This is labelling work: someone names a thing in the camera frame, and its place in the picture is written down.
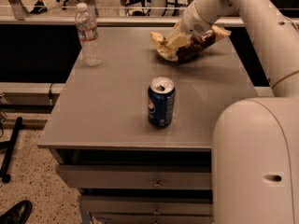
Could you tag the blue Pepsi can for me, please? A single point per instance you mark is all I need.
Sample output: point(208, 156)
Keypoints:
point(161, 99)

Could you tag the black metal stand leg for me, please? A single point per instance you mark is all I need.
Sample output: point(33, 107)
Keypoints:
point(8, 147)

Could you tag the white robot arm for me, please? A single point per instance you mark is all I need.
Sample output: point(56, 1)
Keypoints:
point(255, 142)

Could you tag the bottom grey drawer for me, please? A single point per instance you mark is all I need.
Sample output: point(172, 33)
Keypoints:
point(143, 219)

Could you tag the clear plastic water bottle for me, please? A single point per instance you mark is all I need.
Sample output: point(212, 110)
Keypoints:
point(88, 36)

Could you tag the black sneaker with leg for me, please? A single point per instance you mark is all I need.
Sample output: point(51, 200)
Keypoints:
point(39, 7)

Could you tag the brown chip bag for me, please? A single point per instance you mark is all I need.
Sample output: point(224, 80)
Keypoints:
point(197, 44)

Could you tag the black leather shoe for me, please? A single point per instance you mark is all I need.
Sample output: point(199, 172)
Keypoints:
point(18, 214)

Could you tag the middle grey drawer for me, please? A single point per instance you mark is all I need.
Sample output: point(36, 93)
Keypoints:
point(145, 205)

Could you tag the grey drawer cabinet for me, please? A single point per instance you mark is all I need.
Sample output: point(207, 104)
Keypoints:
point(101, 116)

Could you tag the top grey drawer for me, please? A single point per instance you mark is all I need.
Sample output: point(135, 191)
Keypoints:
point(134, 177)

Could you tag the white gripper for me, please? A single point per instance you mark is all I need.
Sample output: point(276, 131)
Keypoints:
point(193, 22)

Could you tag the grey drawer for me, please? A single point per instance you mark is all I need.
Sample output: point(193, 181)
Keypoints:
point(143, 219)
point(134, 177)
point(145, 205)

